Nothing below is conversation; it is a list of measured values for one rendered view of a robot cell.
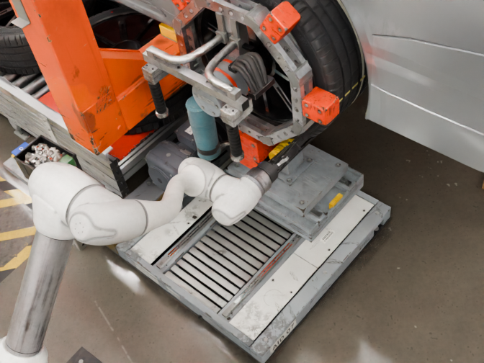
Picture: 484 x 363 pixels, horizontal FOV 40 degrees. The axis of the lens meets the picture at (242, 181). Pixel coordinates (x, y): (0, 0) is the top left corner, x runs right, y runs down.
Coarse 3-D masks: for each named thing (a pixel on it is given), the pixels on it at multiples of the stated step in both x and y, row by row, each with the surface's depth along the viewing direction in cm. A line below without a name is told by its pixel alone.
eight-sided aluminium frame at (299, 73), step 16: (192, 0) 204; (208, 0) 198; (224, 0) 200; (240, 0) 195; (176, 16) 216; (192, 16) 210; (240, 16) 193; (256, 16) 190; (176, 32) 223; (192, 32) 224; (256, 32) 192; (192, 48) 232; (272, 48) 192; (288, 48) 194; (192, 64) 232; (288, 64) 192; (304, 64) 194; (304, 80) 195; (304, 96) 200; (240, 128) 236; (256, 128) 231; (272, 128) 230; (288, 128) 214; (304, 128) 209; (272, 144) 227
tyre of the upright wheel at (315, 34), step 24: (264, 0) 194; (288, 0) 190; (312, 0) 192; (336, 0) 196; (312, 24) 191; (336, 24) 195; (312, 48) 193; (336, 48) 196; (312, 72) 201; (336, 72) 198; (360, 72) 208; (264, 120) 237
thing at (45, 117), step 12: (0, 84) 301; (12, 84) 300; (0, 96) 310; (12, 96) 298; (24, 96) 294; (24, 108) 297; (36, 108) 287; (48, 108) 286; (36, 120) 296; (48, 120) 285; (60, 120) 280; (48, 132) 293; (60, 132) 284; (72, 144) 283; (96, 156) 272; (108, 156) 270; (108, 168) 271
